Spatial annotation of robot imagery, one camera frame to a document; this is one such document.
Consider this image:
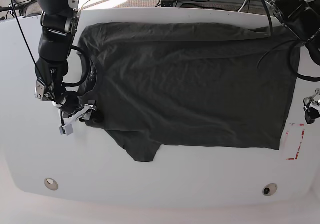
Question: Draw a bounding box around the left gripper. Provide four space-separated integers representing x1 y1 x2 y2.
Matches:
303 88 320 124

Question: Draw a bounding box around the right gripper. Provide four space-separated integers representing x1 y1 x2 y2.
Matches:
53 96 103 125

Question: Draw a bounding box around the dark grey T-shirt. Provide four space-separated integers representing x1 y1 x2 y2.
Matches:
78 23 296 162

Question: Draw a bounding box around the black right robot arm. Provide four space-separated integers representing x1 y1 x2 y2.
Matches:
35 0 104 123

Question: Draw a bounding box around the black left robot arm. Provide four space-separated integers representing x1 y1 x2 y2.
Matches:
260 0 320 82

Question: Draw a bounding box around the red tape rectangle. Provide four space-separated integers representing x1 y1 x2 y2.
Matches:
283 123 306 160

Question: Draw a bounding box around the left table grommet hole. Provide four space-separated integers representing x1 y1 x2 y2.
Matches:
44 178 59 191

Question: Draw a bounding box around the table grommet hole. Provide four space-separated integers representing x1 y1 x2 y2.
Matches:
262 183 278 196
44 178 59 191

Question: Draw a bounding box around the right table grommet hole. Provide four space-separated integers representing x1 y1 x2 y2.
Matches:
262 183 278 196

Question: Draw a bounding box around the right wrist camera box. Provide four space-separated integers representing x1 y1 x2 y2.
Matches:
59 124 74 136

